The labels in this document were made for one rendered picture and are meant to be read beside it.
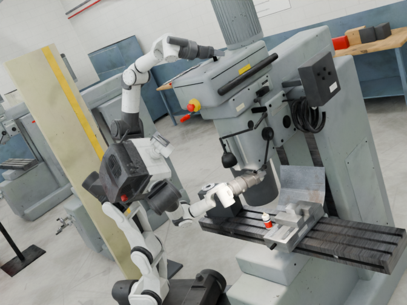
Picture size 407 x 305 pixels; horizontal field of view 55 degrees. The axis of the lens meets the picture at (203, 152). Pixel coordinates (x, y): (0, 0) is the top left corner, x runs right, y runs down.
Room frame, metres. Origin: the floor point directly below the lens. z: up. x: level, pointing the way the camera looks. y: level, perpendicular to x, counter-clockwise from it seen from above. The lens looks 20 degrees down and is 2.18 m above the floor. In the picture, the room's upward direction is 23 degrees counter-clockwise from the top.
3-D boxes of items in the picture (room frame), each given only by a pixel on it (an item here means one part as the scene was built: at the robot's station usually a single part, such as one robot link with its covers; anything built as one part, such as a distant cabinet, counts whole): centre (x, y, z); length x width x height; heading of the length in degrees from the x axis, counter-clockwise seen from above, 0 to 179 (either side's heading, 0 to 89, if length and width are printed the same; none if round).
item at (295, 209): (1.82, -0.32, 1.01); 0.06 x 0.05 x 0.06; 35
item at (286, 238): (1.81, -0.30, 0.96); 0.35 x 0.15 x 0.11; 125
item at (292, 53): (2.25, -0.63, 1.66); 0.80 x 0.23 x 0.20; 128
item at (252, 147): (1.95, -0.23, 1.47); 0.21 x 0.19 x 0.32; 38
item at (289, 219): (1.79, -0.28, 0.99); 0.15 x 0.06 x 0.04; 35
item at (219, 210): (2.30, 0.02, 1.00); 0.22 x 0.12 x 0.20; 48
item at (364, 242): (1.91, -0.26, 0.86); 1.24 x 0.23 x 0.08; 38
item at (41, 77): (3.26, 0.93, 1.15); 0.52 x 0.40 x 2.30; 128
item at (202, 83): (1.95, -0.24, 1.81); 0.47 x 0.26 x 0.16; 128
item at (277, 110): (2.06, -0.39, 1.47); 0.24 x 0.19 x 0.26; 38
